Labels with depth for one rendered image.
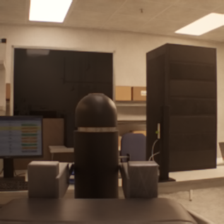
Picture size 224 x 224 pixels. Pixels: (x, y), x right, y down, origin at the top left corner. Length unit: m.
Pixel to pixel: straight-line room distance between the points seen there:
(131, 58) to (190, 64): 2.75
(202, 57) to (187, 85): 0.29
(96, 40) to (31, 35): 1.07
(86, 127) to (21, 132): 2.00
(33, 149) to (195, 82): 1.40
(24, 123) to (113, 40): 3.29
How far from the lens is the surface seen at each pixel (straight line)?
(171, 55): 2.47
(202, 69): 2.61
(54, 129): 2.58
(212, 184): 2.40
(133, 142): 4.26
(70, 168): 0.16
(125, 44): 5.21
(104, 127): 0.16
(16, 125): 2.16
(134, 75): 5.18
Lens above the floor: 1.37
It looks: level
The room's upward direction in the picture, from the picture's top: straight up
